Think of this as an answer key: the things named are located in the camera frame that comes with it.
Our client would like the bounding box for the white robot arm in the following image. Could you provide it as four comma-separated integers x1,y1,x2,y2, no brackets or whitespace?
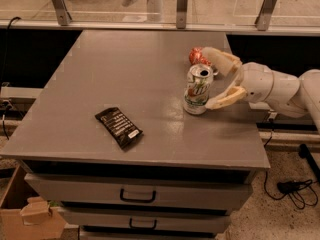
201,47,320,132

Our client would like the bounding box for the metal bracket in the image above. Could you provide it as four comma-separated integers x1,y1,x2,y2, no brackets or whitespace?
176,0,188,29
52,0,72,26
255,0,278,31

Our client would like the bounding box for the black cable at left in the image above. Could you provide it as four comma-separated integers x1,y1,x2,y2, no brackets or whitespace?
0,16,23,141

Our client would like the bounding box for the top grey drawer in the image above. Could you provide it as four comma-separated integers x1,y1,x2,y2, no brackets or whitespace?
25,173,252,211

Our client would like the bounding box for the black power adapter with cable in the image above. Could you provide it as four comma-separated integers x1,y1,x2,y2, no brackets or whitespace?
263,173,319,210

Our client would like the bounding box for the black pole at right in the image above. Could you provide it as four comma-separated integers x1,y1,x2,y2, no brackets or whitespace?
298,144,320,182

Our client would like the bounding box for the middle metal bracket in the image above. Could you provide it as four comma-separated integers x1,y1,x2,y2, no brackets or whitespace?
176,0,188,29

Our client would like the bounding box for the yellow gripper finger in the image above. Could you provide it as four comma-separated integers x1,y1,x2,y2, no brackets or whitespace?
202,47,242,76
205,86,247,110

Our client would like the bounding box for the left metal bracket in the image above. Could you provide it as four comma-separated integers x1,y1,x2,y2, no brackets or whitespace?
52,0,72,26

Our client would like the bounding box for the black top drawer handle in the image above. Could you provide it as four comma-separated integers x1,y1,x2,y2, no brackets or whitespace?
119,189,157,204

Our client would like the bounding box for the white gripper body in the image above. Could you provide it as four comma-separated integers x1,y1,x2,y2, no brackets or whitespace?
241,62,273,103

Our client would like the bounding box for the grey drawer cabinet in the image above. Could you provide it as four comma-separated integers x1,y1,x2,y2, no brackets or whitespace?
2,30,269,240

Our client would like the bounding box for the red orange soda can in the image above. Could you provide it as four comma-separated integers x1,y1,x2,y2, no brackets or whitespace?
189,47,218,76

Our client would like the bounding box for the black drawer handle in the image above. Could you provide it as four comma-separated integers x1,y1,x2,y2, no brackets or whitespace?
119,189,157,204
129,218,158,230

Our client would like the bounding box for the brown cardboard box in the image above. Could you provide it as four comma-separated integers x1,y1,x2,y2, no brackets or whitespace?
0,167,66,240

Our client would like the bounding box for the grey drawer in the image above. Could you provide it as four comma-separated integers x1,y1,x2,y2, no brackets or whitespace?
25,173,252,211
58,207,230,233

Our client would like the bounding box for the right metal bracket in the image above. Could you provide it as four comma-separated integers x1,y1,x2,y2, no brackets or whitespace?
255,0,278,31

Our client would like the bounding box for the black snack bar wrapper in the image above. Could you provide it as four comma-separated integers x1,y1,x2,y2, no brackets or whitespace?
95,107,143,149

